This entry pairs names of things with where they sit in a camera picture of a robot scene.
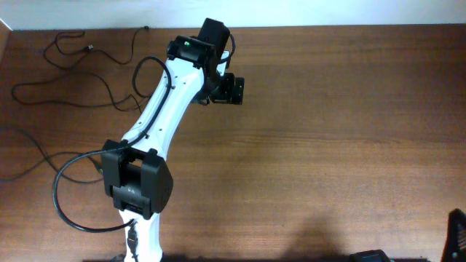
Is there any thin black usb cable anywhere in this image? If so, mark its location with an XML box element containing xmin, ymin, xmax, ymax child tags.
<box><xmin>43</xmin><ymin>25</ymin><xmax>150</xmax><ymax>71</ymax></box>

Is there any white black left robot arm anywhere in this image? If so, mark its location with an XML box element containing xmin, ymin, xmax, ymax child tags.
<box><xmin>101</xmin><ymin>18</ymin><xmax>245</xmax><ymax>261</ymax></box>

